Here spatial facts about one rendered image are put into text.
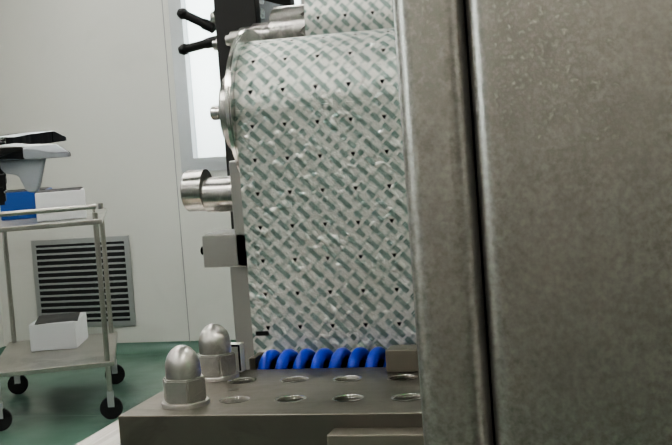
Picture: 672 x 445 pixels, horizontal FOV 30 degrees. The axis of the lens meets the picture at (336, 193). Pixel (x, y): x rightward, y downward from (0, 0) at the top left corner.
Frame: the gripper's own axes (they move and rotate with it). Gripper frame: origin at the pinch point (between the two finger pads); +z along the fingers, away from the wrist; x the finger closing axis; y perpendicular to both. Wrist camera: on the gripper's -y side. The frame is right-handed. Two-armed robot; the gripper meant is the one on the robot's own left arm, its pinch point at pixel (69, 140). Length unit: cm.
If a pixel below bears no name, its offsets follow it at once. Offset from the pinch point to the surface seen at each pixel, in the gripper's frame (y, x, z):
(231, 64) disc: -13, 56, 13
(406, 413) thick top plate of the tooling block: 9, 85, 19
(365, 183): -3, 63, 23
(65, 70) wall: 37, -575, 17
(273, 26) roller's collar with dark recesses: -14.7, 28.6, 22.0
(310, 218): 0, 61, 18
